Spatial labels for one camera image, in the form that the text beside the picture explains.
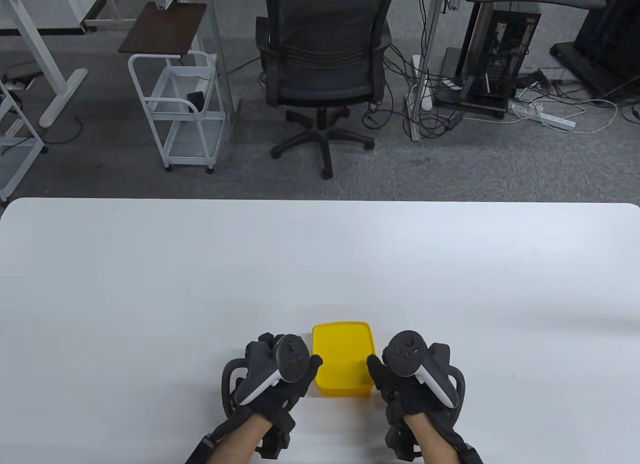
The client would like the person's right hand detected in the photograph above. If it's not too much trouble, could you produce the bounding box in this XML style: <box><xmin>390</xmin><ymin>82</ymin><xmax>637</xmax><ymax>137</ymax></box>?
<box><xmin>366</xmin><ymin>342</ymin><xmax>459</xmax><ymax>428</ymax></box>

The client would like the person's left hand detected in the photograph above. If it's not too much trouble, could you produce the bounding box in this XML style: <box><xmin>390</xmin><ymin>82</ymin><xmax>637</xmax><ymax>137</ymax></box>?
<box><xmin>235</xmin><ymin>332</ymin><xmax>325</xmax><ymax>428</ymax></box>

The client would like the yellow plastic food container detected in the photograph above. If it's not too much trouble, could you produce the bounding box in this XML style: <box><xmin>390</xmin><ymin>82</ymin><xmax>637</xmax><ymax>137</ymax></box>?
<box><xmin>315</xmin><ymin>379</ymin><xmax>375</xmax><ymax>398</ymax></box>

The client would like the yellow plastic container lid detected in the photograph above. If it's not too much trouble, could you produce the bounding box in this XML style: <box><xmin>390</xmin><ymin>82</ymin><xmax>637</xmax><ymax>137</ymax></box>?
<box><xmin>312</xmin><ymin>321</ymin><xmax>376</xmax><ymax>388</ymax></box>

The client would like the person's left forearm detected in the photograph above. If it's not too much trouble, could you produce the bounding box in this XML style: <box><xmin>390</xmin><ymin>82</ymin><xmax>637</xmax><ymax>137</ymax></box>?
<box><xmin>186</xmin><ymin>410</ymin><xmax>277</xmax><ymax>464</ymax></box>

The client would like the person's right forearm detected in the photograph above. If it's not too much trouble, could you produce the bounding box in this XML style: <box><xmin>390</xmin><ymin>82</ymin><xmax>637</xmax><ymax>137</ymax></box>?
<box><xmin>401</xmin><ymin>410</ymin><xmax>484</xmax><ymax>464</ymax></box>

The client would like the black left hand controller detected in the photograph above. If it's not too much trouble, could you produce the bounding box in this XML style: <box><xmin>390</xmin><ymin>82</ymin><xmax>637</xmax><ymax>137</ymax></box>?
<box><xmin>221</xmin><ymin>333</ymin><xmax>310</xmax><ymax>416</ymax></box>

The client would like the black hand controller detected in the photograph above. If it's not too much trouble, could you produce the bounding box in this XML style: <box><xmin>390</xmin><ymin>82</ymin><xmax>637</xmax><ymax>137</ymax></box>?
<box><xmin>382</xmin><ymin>330</ymin><xmax>466</xmax><ymax>411</ymax></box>
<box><xmin>221</xmin><ymin>333</ymin><xmax>310</xmax><ymax>416</ymax></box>

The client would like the black right hand controller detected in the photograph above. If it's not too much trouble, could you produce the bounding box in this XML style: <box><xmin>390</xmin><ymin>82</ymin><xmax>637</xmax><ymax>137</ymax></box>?
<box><xmin>382</xmin><ymin>330</ymin><xmax>466</xmax><ymax>411</ymax></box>

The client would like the long white power strip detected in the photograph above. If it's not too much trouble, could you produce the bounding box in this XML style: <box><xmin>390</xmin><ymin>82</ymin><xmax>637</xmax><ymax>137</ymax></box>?
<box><xmin>410</xmin><ymin>54</ymin><xmax>434</xmax><ymax>111</ymax></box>

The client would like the white metal trolley cart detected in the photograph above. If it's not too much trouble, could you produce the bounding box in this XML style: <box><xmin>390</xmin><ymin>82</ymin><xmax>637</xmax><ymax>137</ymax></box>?
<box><xmin>128</xmin><ymin>51</ymin><xmax>229</xmax><ymax>174</ymax></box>

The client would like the black mesh office chair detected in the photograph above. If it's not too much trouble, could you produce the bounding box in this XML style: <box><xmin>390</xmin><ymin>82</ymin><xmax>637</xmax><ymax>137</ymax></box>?
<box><xmin>255</xmin><ymin>0</ymin><xmax>399</xmax><ymax>180</ymax></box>

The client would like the black computer tower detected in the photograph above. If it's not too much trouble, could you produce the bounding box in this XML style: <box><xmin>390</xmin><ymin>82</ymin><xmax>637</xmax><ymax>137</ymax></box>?
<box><xmin>457</xmin><ymin>6</ymin><xmax>543</xmax><ymax>119</ymax></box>

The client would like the dark brown board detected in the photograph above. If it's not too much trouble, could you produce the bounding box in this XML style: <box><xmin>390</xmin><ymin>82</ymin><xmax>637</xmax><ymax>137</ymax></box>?
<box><xmin>118</xmin><ymin>2</ymin><xmax>208</xmax><ymax>55</ymax></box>

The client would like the white desk with T-leg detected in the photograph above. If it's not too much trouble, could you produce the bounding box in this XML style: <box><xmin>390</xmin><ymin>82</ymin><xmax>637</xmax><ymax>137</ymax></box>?
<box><xmin>0</xmin><ymin>0</ymin><xmax>89</xmax><ymax>128</ymax></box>

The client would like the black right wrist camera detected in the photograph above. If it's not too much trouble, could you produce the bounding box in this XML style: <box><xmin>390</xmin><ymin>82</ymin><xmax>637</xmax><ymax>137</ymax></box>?
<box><xmin>384</xmin><ymin>423</ymin><xmax>427</xmax><ymax>463</ymax></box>

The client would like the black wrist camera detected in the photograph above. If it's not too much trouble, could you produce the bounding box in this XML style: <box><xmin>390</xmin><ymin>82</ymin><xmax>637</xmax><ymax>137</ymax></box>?
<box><xmin>384</xmin><ymin>423</ymin><xmax>427</xmax><ymax>463</ymax></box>
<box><xmin>254</xmin><ymin>418</ymin><xmax>296</xmax><ymax>460</ymax></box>

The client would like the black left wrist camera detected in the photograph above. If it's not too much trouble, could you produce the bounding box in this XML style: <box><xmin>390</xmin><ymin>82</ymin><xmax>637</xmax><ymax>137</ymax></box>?
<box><xmin>254</xmin><ymin>418</ymin><xmax>296</xmax><ymax>460</ymax></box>

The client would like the black cable bundle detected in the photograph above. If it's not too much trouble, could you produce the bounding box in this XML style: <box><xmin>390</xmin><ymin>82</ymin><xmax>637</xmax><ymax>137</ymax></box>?
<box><xmin>360</xmin><ymin>44</ymin><xmax>467</xmax><ymax>138</ymax></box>

